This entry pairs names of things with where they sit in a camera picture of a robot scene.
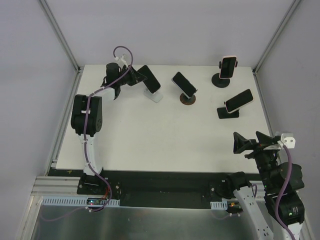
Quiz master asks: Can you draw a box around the white phone stand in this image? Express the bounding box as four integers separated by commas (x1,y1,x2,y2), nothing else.
143,88,164,103

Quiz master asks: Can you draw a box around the black phone white case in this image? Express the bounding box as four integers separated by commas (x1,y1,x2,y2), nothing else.
172,72,197,99

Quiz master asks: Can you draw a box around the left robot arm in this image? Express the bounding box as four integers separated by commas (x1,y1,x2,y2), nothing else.
70,62,147,195

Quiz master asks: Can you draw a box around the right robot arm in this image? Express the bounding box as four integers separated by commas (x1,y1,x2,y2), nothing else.
215,131,305,240

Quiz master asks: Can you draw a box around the black square base stand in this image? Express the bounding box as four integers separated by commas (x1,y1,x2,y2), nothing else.
216,101,240,120

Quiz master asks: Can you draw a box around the pink phone tilted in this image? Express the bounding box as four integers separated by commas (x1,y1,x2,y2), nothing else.
225,89,254,113

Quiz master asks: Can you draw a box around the round brown base stand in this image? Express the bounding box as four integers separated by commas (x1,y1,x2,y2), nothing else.
179,93,196,106

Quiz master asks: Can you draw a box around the black round clamp stand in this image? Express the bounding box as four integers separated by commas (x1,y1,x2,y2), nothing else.
211,71,232,88

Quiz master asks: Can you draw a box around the pink phone upright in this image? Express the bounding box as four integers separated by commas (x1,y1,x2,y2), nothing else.
219,55,238,79

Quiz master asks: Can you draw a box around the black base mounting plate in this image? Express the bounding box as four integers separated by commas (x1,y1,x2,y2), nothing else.
47,167,263,209

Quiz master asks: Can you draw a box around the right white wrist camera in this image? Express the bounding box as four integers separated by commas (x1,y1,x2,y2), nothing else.
274,132,296,150

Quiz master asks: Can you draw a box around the left aluminium frame post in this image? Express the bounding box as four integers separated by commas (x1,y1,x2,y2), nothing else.
37,0,81,73

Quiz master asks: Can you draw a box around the aluminium frame post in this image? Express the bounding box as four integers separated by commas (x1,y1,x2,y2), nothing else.
252,0,303,76
37,0,81,73

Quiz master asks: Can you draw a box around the right white cable duct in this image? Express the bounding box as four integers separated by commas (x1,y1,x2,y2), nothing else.
210,200,228,211

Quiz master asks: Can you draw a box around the white cable duct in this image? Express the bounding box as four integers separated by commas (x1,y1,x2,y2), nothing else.
210,200,228,211
42,196,120,208

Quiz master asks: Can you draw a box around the right aluminium frame post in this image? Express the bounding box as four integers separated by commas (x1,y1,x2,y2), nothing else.
252,0,303,76

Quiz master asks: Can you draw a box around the left side aluminium rail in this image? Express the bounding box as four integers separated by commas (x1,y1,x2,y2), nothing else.
43,67,83,176

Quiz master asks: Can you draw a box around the aluminium rail front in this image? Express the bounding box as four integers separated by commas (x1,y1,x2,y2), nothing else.
31,176,80,196

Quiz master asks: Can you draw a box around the left white cable duct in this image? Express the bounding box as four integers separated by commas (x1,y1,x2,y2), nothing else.
42,196,120,208

